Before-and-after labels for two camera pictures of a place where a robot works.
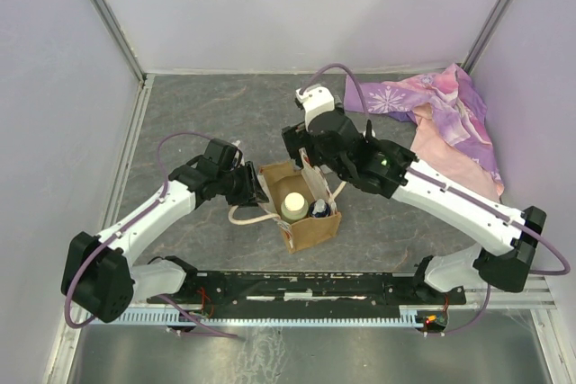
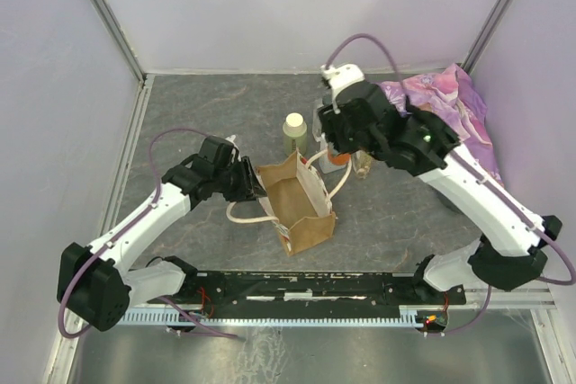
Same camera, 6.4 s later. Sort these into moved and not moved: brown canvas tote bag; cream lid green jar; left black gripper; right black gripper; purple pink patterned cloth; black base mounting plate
Moved: right black gripper; cream lid green jar
Not moved: brown canvas tote bag; black base mounting plate; purple pink patterned cloth; left black gripper
